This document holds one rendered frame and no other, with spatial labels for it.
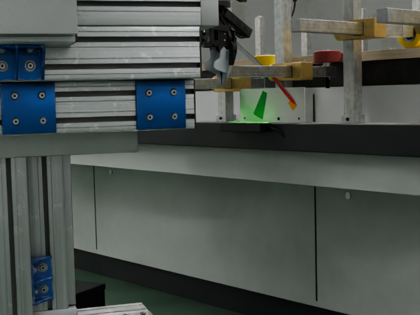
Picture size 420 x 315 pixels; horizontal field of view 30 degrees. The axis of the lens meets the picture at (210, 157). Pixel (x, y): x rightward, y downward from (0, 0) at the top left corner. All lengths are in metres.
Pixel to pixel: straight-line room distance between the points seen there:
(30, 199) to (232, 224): 1.32
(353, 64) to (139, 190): 1.36
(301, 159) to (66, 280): 0.90
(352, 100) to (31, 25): 1.11
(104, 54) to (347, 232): 1.29
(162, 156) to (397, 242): 0.88
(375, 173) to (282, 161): 0.34
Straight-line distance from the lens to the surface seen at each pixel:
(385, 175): 2.08
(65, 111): 1.37
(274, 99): 2.29
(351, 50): 2.11
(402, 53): 2.27
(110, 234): 3.40
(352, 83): 2.11
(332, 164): 2.18
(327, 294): 2.53
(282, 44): 2.27
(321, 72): 2.33
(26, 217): 1.53
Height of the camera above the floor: 0.78
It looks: 5 degrees down
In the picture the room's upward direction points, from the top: 1 degrees counter-clockwise
